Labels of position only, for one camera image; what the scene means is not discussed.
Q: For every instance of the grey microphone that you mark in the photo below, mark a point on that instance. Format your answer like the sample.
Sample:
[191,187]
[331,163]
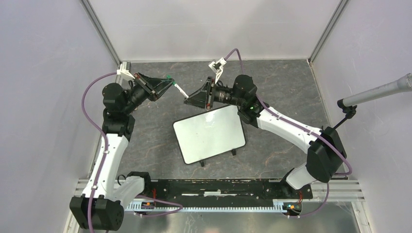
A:
[403,84]

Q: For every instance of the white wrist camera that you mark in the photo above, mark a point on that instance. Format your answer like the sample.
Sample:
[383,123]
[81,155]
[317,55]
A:
[217,68]
[123,74]

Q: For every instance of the black microphone stand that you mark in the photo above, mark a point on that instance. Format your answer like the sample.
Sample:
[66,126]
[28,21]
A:
[349,112]

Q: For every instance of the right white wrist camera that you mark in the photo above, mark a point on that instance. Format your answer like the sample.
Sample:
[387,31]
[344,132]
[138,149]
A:
[217,68]

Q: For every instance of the small whiteboard with stand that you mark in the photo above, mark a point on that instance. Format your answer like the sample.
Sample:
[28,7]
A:
[209,134]

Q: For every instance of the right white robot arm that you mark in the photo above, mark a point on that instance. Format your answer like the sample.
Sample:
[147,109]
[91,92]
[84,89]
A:
[323,147]

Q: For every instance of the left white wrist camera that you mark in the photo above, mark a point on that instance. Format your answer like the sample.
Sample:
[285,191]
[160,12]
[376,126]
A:
[123,74]

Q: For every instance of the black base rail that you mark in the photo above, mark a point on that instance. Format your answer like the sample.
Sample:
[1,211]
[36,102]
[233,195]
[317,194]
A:
[223,192]

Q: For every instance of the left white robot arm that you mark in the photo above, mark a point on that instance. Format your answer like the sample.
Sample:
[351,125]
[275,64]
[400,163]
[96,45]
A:
[101,206]

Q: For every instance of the green whiteboard marker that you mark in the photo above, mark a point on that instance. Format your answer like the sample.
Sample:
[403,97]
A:
[177,86]

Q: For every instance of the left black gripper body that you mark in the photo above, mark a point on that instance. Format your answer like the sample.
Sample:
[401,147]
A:
[144,89]

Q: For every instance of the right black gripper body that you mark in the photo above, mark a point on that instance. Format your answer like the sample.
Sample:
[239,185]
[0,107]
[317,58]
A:
[212,96]

